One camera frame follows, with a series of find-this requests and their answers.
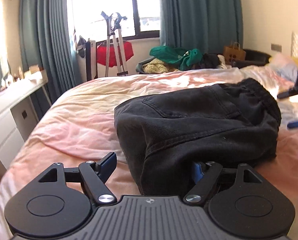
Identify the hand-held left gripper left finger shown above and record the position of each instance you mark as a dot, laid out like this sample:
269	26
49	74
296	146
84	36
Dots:
109	166

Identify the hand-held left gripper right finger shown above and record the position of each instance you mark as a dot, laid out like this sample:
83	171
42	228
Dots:
196	172

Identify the black denim pants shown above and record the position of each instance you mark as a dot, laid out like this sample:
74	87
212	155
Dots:
188	120

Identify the black clothes heap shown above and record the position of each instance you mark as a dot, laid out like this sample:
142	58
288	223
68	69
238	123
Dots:
210	60

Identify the pastel pillow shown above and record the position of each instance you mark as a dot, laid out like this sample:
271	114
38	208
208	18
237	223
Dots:
286	66

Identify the black leather armchair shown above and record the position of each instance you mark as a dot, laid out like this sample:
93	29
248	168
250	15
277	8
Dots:
256	56

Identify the bed with pink sheet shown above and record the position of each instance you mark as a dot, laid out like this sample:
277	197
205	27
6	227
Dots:
76	120

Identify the brown paper bag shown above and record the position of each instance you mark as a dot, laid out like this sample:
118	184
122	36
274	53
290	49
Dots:
235	53

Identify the white garment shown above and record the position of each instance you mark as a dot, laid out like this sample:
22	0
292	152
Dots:
223	62

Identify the grey laundry basket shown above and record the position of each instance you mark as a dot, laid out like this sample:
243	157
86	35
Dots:
140	67

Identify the white floor appliance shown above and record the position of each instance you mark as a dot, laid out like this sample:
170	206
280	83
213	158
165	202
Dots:
87	62

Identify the yellow knit garment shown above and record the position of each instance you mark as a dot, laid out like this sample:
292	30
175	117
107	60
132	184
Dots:
156	66

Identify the red garment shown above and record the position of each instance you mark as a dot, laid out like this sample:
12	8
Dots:
102	55

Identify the silver metal stand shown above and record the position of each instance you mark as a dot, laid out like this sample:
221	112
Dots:
119	50

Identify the white vanity dresser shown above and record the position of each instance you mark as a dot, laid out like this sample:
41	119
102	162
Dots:
4	115

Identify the teal curtain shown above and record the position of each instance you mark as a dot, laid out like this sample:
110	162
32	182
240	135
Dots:
201	15
51	42

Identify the green garment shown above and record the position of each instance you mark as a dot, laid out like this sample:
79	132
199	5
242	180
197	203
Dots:
168	53

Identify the wooden tissue box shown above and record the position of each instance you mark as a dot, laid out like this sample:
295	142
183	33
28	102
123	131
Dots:
33	69

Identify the black framed window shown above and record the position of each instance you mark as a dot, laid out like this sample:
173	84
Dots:
101	0

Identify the grey wall switch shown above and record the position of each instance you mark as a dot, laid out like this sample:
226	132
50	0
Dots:
276	47

